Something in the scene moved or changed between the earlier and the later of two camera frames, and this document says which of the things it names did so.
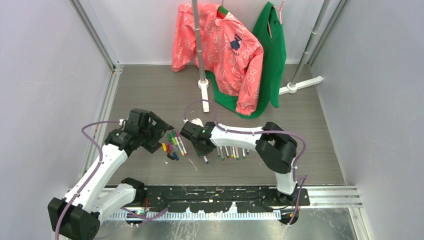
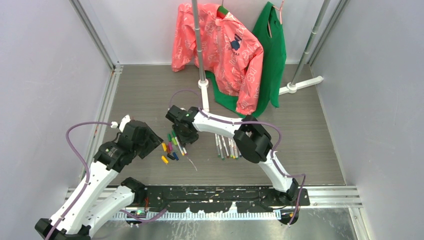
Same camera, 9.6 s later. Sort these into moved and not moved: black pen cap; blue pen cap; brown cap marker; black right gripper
Moved: black right gripper
Not moved: black pen cap; blue pen cap; brown cap marker
